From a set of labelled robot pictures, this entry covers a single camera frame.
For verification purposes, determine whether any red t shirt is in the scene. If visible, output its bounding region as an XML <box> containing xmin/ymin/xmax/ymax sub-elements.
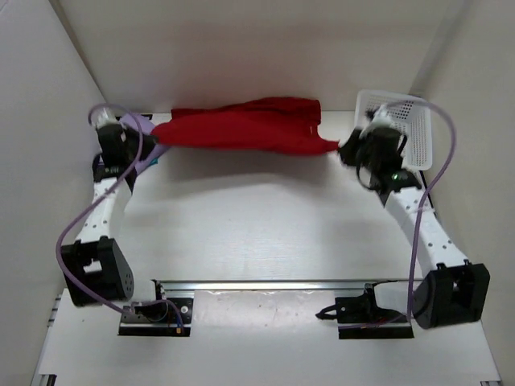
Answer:
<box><xmin>152</xmin><ymin>96</ymin><xmax>339</xmax><ymax>156</ymax></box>

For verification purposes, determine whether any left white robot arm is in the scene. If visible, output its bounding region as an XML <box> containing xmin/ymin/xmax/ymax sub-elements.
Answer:
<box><xmin>60</xmin><ymin>121</ymin><xmax>155</xmax><ymax>301</ymax></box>

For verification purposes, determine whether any lavender t shirt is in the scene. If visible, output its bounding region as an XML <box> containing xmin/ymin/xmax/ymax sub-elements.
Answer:
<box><xmin>95</xmin><ymin>113</ymin><xmax>172</xmax><ymax>178</ymax></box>

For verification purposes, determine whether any white plastic laundry basket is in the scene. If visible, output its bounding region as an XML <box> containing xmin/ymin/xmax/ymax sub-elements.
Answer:
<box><xmin>354</xmin><ymin>89</ymin><xmax>433</xmax><ymax>170</ymax></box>

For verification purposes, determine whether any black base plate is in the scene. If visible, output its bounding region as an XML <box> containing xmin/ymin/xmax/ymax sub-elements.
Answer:
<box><xmin>315</xmin><ymin>294</ymin><xmax>414</xmax><ymax>339</ymax></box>
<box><xmin>118</xmin><ymin>296</ymin><xmax>194</xmax><ymax>338</ymax></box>

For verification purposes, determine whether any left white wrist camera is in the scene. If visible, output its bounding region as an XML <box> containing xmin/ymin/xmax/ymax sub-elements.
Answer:
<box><xmin>91</xmin><ymin>107</ymin><xmax>117</xmax><ymax>129</ymax></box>

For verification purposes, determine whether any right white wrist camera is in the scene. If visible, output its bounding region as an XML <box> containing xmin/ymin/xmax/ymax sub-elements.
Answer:
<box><xmin>365</xmin><ymin>105</ymin><xmax>393</xmax><ymax>129</ymax></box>

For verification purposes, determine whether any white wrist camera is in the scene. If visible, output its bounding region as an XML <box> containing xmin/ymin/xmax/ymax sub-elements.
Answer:
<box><xmin>91</xmin><ymin>107</ymin><xmax>117</xmax><ymax>129</ymax></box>
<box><xmin>365</xmin><ymin>105</ymin><xmax>393</xmax><ymax>129</ymax></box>

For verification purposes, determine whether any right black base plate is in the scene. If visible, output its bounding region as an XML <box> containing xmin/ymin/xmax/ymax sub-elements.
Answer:
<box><xmin>315</xmin><ymin>294</ymin><xmax>414</xmax><ymax>339</ymax></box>

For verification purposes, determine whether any aluminium rail bar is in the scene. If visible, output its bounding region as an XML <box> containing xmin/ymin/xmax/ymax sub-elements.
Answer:
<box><xmin>151</xmin><ymin>279</ymin><xmax>408</xmax><ymax>293</ymax></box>

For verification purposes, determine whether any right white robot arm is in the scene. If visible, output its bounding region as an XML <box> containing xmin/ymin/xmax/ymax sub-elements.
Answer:
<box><xmin>338</xmin><ymin>126</ymin><xmax>490</xmax><ymax>329</ymax></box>

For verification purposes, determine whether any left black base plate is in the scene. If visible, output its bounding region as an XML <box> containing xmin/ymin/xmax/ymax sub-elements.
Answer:
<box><xmin>118</xmin><ymin>296</ymin><xmax>194</xmax><ymax>338</ymax></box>

